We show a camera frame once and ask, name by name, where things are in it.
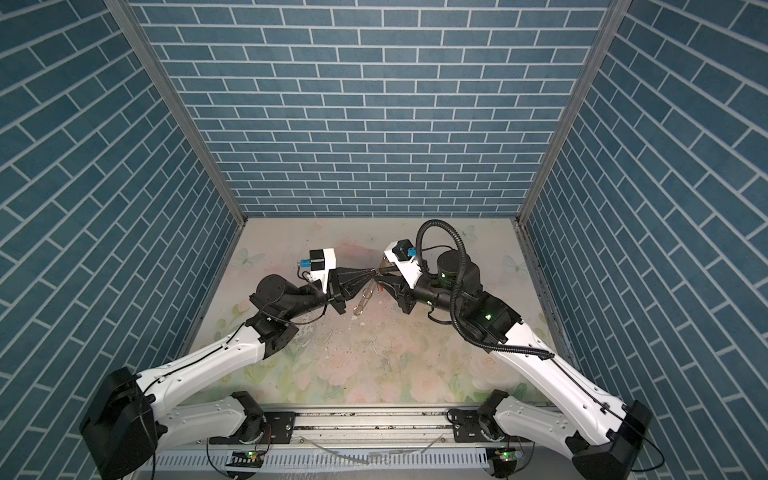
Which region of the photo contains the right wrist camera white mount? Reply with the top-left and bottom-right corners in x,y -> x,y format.
384,239 -> 422,288

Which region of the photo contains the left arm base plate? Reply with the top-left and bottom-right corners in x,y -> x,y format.
209,411 -> 296,445

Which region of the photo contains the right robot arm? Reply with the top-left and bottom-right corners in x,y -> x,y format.
376,240 -> 653,479

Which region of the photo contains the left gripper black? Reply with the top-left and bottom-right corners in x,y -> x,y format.
281,266 -> 373,324

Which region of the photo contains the left green circuit board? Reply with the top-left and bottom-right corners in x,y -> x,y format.
226,450 -> 266,470

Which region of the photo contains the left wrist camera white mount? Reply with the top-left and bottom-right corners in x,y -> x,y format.
297,248 -> 337,293

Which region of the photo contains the right green circuit board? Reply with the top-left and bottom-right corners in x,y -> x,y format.
487,448 -> 522,468

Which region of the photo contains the left corner aluminium post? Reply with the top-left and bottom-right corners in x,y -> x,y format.
105,0 -> 246,227

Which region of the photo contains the green circuit board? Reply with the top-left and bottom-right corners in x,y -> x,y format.
487,448 -> 522,468
226,450 -> 266,470

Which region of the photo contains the white slotted cable duct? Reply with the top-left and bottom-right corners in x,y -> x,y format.
140,447 -> 490,473

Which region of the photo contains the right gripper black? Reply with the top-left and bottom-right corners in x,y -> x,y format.
374,263 -> 466,317

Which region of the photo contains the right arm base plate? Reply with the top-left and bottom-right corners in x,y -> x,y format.
446,408 -> 528,443

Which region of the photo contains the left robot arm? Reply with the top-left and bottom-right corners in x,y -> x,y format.
79,267 -> 377,479

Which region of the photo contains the aluminium front rail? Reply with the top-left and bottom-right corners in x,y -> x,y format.
107,404 -> 637,480

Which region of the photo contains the black corrugated cable conduit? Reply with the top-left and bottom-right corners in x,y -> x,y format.
415,218 -> 556,361

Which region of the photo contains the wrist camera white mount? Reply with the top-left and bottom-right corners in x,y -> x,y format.
297,248 -> 337,293
384,239 -> 422,288

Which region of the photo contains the corner aluminium post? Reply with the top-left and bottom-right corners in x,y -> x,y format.
105,0 -> 246,227
517,0 -> 631,228

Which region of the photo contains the right corner aluminium post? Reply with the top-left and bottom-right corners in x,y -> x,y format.
517,0 -> 631,228

